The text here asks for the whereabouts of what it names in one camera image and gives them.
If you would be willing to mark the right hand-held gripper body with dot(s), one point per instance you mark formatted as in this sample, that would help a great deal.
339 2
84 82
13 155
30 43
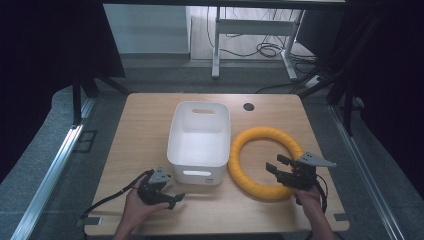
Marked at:
300 178

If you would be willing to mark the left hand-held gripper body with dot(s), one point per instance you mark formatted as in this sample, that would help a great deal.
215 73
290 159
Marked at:
151 195

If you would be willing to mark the white plastic storage bin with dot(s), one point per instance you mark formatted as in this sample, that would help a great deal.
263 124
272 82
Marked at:
199 146

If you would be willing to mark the person's left hand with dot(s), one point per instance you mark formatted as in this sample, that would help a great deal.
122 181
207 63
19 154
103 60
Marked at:
136 208

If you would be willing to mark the person's right hand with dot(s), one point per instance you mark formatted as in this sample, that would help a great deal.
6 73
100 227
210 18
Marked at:
310 200

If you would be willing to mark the black round table grommet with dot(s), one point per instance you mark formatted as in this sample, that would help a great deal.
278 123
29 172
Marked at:
248 107

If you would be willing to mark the black metal stand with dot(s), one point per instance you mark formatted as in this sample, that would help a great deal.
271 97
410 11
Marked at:
77 103
348 110

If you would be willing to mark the white power strip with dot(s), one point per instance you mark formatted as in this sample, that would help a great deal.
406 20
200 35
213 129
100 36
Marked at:
313 81

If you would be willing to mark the dark flat panel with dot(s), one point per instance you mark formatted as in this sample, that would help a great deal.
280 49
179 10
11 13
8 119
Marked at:
320 31

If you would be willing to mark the dark curtain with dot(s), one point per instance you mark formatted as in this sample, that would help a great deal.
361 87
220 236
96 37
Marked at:
40 66
396 83

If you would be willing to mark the grey table corner bracket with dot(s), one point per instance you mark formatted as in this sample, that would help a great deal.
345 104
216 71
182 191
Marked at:
90 221

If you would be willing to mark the aluminium floor rail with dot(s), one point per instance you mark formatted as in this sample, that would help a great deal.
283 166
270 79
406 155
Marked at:
366 173
50 180

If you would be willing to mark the white metal desk frame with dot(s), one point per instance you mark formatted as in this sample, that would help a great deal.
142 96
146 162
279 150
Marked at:
253 27

